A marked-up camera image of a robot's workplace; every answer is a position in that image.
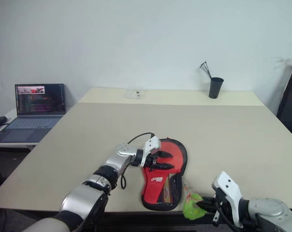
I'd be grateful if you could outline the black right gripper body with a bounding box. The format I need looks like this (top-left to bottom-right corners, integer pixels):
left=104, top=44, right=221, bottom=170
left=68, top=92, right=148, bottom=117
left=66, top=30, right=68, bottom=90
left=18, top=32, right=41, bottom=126
left=211, top=188, right=231, bottom=227

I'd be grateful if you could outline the green plastic packet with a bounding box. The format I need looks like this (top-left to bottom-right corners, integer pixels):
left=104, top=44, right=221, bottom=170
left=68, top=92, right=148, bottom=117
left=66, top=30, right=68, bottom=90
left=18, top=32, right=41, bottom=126
left=183, top=183, right=207, bottom=221

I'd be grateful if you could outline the clear plastic tray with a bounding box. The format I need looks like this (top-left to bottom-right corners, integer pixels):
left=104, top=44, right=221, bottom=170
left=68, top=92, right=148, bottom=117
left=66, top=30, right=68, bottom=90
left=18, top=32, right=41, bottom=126
left=124, top=85, right=147, bottom=100

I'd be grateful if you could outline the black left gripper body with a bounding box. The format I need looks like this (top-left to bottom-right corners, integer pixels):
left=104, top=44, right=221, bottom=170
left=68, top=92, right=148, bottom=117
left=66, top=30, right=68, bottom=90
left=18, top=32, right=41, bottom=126
left=145, top=151, right=159, bottom=169

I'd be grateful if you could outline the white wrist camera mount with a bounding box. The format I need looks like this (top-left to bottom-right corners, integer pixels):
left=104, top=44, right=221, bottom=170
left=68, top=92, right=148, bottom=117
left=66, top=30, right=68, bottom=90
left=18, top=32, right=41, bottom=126
left=211, top=171, right=245, bottom=228
left=140, top=136, right=161, bottom=168

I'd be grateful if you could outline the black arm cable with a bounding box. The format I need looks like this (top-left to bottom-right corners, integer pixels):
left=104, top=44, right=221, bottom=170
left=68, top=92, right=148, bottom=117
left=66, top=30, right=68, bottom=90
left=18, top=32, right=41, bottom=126
left=217, top=203, right=241, bottom=229
left=120, top=132, right=156, bottom=190

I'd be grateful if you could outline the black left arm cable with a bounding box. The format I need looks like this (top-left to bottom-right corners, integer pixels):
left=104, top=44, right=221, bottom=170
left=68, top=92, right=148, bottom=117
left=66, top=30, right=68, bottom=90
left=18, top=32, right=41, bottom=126
left=120, top=132, right=156, bottom=190

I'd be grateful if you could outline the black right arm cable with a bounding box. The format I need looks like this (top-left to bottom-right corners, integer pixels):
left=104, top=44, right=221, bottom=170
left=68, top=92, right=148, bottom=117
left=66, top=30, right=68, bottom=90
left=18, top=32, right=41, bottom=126
left=217, top=203, right=241, bottom=229

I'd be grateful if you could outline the black plastic cup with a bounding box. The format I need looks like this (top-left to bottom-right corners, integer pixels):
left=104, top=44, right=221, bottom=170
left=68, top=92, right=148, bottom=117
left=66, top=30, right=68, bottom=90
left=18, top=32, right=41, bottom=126
left=208, top=77, right=225, bottom=99

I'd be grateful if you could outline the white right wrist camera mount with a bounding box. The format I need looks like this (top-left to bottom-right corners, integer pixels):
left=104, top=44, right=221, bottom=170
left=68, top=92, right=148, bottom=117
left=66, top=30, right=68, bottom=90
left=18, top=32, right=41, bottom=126
left=211, top=171, right=245, bottom=228

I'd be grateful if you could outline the red black paddle case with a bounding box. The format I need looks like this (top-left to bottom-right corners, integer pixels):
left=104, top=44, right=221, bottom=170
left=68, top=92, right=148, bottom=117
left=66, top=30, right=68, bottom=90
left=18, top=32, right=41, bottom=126
left=140, top=137, right=188, bottom=211

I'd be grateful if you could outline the grey open laptop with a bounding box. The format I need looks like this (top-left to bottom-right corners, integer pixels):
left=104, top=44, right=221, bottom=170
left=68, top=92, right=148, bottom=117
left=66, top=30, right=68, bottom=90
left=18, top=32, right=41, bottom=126
left=0, top=83, right=66, bottom=144

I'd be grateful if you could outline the thin black sticks bundle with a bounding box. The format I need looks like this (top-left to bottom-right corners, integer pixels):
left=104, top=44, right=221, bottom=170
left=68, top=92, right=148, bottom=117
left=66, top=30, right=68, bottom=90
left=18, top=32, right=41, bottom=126
left=199, top=61, right=213, bottom=79

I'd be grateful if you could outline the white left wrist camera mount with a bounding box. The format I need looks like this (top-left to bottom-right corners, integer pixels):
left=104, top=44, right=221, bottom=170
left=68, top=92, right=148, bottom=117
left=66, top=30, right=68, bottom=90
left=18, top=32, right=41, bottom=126
left=140, top=136, right=161, bottom=168

